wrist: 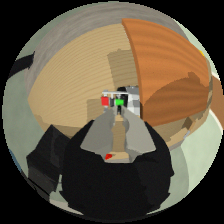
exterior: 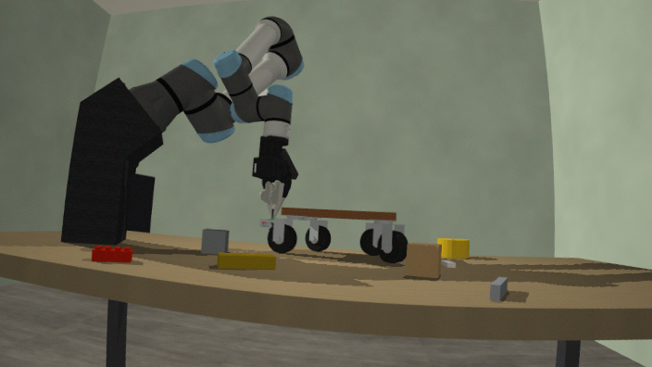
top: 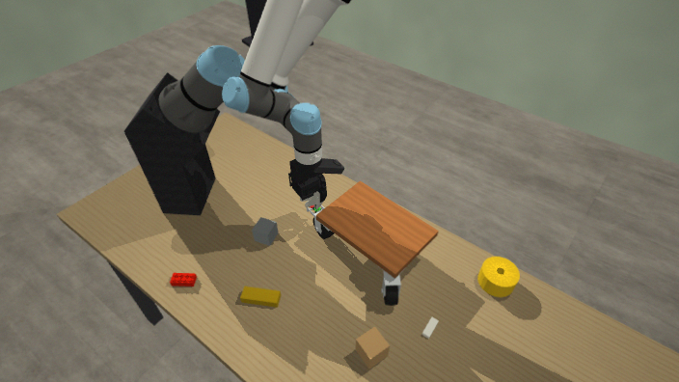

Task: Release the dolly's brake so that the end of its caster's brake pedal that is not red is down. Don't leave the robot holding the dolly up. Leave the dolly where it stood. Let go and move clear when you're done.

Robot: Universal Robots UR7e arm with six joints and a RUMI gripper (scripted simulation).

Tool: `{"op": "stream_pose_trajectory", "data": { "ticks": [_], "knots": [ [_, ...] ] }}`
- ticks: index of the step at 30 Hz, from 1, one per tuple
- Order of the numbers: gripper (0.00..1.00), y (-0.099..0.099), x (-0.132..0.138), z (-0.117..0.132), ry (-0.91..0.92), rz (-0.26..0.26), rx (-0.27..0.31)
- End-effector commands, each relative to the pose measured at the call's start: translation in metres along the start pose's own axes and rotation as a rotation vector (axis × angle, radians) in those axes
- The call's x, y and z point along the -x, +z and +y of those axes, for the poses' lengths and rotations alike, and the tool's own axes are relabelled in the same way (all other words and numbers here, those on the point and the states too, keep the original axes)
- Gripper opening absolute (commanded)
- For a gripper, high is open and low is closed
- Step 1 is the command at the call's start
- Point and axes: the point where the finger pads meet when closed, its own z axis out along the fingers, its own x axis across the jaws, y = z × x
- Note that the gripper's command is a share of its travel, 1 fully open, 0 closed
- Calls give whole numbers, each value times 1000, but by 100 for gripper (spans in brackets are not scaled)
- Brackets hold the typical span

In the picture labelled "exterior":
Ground brown cube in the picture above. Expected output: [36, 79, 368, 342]
[406, 243, 442, 278]

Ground red toy brick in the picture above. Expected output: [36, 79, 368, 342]
[92, 246, 132, 262]

